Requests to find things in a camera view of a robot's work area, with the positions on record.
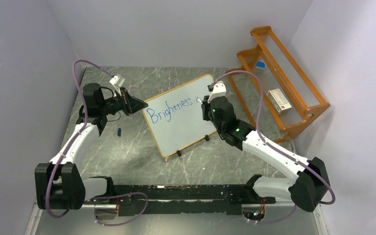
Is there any blue white small object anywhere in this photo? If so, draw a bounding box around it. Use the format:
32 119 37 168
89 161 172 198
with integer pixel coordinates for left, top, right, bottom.
255 61 266 70

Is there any aluminium rail frame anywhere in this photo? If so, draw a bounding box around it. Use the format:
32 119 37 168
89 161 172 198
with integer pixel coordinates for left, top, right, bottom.
17 201 328 235

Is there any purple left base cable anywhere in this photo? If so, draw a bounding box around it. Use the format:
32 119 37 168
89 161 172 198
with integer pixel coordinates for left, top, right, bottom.
94 192 150 227

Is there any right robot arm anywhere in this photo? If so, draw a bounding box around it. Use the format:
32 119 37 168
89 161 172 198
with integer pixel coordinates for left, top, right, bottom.
201 95 331 212

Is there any yellow framed whiteboard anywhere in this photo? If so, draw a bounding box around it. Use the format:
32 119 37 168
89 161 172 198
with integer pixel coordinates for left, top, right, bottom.
142 74 216 158

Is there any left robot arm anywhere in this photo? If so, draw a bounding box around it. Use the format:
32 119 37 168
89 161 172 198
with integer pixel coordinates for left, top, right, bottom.
34 83 148 211

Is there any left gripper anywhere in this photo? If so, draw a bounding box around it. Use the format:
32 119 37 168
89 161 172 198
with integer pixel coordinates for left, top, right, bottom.
100 87 148 117

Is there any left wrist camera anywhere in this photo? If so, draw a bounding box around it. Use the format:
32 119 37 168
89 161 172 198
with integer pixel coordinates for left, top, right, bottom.
109 74 125 96

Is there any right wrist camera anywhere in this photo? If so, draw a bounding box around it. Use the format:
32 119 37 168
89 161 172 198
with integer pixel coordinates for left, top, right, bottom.
207 81 227 103

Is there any orange wooden rack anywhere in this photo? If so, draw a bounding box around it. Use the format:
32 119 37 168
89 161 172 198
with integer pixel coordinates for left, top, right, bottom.
227 26 330 143

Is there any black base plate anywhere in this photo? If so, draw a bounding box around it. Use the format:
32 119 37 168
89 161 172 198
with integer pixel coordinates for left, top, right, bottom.
83 185 276 216

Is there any white red box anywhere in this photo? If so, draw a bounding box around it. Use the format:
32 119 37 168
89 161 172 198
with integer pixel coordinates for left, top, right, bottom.
266 88 292 114

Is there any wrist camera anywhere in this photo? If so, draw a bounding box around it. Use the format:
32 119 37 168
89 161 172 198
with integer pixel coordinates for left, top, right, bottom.
109 74 125 96
207 81 227 103

